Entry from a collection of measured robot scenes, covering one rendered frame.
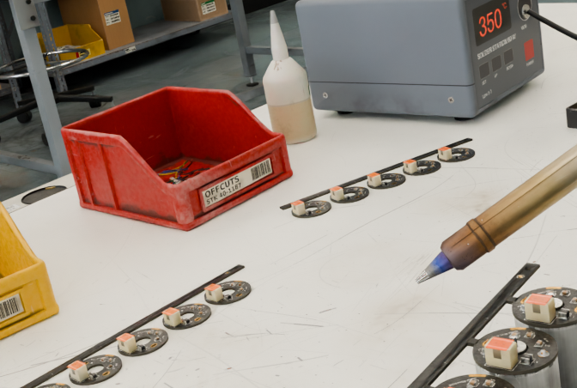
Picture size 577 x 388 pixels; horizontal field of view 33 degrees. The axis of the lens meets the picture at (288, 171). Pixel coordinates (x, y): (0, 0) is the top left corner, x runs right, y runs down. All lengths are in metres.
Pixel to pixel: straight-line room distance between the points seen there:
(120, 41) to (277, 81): 4.29
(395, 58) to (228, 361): 0.34
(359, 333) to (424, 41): 0.31
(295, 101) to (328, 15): 0.07
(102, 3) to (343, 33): 4.22
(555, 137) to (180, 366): 0.32
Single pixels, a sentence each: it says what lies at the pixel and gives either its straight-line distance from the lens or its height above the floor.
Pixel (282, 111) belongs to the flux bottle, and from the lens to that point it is 0.72.
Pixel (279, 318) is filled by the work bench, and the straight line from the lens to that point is 0.47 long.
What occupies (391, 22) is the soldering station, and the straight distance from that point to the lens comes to 0.71.
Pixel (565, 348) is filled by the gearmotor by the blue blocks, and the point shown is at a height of 0.80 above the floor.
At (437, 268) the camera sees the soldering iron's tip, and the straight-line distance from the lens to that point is 0.22.
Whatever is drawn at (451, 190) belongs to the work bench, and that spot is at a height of 0.75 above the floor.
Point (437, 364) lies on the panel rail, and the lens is 0.30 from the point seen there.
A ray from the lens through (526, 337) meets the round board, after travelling 0.30.
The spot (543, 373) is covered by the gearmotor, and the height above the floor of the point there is 0.81.
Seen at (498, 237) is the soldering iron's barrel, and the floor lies 0.87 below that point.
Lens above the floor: 0.97
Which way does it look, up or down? 19 degrees down
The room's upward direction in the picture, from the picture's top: 11 degrees counter-clockwise
